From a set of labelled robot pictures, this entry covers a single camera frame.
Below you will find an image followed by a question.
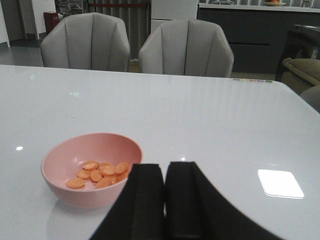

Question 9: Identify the grey chair at right edge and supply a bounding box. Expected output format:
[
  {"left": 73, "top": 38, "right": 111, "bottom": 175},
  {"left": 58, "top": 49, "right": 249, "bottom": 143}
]
[{"left": 299, "top": 85, "right": 320, "bottom": 113}]

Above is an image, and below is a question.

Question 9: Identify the left grey upholstered chair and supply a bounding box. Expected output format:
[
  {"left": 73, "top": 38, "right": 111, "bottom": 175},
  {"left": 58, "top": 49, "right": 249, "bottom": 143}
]
[{"left": 40, "top": 12, "right": 130, "bottom": 72}]

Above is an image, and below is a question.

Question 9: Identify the grey upholstered chair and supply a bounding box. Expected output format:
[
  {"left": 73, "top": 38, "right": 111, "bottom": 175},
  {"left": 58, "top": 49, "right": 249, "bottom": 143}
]
[
  {"left": 40, "top": 12, "right": 130, "bottom": 72},
  {"left": 138, "top": 19, "right": 234, "bottom": 78}
]

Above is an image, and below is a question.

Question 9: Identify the grey curtain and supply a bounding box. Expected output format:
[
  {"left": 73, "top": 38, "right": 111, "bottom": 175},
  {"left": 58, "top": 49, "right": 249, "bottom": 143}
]
[{"left": 87, "top": 0, "right": 152, "bottom": 60}]

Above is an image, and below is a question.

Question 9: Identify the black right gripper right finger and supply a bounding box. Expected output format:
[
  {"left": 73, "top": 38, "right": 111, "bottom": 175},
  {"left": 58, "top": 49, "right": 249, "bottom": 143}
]
[{"left": 165, "top": 161, "right": 279, "bottom": 240}]

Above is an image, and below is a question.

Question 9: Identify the pink bowl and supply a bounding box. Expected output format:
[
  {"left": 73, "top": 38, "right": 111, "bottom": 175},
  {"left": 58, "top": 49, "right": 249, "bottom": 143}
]
[{"left": 41, "top": 133, "right": 143, "bottom": 209}]

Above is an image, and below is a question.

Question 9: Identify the dark grey counter cabinet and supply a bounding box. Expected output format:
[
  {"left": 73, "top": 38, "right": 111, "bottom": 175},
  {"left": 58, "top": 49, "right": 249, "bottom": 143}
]
[{"left": 198, "top": 3, "right": 320, "bottom": 74}]

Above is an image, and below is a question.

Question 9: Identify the red bin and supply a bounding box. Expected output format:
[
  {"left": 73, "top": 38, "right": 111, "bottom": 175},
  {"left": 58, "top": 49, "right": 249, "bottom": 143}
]
[{"left": 43, "top": 11, "right": 59, "bottom": 35}]

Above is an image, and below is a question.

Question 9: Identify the right grey upholstered chair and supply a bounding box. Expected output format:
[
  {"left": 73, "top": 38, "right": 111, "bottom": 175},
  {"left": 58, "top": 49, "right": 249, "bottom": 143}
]
[{"left": 138, "top": 19, "right": 234, "bottom": 78}]

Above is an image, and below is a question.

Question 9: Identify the fruit plate on counter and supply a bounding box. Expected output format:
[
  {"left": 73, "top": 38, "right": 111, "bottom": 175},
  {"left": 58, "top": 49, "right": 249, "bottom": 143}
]
[{"left": 263, "top": 0, "right": 286, "bottom": 7}]

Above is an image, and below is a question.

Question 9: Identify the white drawer cabinet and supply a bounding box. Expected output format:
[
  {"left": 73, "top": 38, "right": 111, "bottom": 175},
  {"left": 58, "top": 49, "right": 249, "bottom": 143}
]
[{"left": 150, "top": 0, "right": 199, "bottom": 33}]

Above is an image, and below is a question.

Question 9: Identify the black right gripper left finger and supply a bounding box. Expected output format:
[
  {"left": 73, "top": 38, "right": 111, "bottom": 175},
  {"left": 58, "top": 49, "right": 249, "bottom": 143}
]
[{"left": 90, "top": 163, "right": 165, "bottom": 240}]

